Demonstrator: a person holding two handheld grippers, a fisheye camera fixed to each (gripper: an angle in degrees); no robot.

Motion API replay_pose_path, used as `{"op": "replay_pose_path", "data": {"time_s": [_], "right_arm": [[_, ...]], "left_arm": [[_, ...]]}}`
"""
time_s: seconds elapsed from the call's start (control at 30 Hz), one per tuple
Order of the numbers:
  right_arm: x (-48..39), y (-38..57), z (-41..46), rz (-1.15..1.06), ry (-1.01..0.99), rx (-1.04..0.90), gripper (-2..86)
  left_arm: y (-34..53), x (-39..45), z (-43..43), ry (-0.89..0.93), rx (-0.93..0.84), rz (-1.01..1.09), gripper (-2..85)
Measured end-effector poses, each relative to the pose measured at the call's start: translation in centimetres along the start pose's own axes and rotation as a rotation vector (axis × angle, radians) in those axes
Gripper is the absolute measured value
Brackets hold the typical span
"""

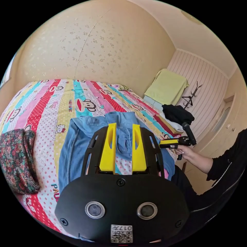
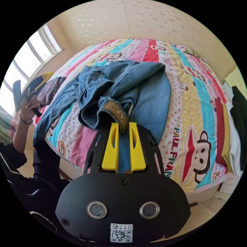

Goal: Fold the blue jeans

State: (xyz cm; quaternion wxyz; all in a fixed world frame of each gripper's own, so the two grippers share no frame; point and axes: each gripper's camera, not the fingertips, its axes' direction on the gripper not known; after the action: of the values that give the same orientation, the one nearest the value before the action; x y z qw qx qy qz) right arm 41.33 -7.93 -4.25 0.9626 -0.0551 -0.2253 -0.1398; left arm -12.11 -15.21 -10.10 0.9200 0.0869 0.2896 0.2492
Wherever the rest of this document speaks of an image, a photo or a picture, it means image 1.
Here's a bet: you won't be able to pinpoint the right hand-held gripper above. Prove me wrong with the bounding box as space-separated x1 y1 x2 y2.
160 136 193 161

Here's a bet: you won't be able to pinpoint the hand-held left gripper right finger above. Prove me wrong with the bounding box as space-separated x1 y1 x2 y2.
132 124 147 171

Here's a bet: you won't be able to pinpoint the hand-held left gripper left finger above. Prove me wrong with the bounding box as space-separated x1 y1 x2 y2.
99 122 117 172

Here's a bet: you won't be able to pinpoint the blue jeans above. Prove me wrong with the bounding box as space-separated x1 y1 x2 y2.
58 111 175 192

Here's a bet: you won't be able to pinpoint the person's right forearm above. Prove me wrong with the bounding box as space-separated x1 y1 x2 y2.
189 151 214 181

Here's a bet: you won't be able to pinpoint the person's right hand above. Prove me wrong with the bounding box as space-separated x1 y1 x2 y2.
174 145 195 161

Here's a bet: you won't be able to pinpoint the pile of clothes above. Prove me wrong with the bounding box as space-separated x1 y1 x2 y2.
159 104 195 135

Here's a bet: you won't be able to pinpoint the black coat rack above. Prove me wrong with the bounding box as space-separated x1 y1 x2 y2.
181 81 203 110

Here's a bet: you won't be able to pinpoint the cupboard with yellow-green cloth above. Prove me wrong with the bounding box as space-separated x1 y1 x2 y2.
143 68 190 107

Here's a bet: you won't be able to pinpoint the cream door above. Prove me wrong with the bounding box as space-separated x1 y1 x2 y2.
198 92 238 153

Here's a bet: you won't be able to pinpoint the person's body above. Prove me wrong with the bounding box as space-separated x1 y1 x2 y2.
170 129 247 233

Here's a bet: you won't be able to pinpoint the bed with striped cartoon sheet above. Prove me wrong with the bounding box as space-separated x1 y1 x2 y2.
0 78 186 234

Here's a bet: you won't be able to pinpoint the dark floral pillow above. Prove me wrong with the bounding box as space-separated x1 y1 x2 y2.
0 128 40 195

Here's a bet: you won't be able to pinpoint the round ceiling lamp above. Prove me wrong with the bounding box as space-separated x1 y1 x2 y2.
180 11 203 25

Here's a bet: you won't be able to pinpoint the window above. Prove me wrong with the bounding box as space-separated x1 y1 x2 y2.
0 54 16 87

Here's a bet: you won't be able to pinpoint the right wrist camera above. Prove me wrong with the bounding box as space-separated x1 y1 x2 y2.
181 122 197 146

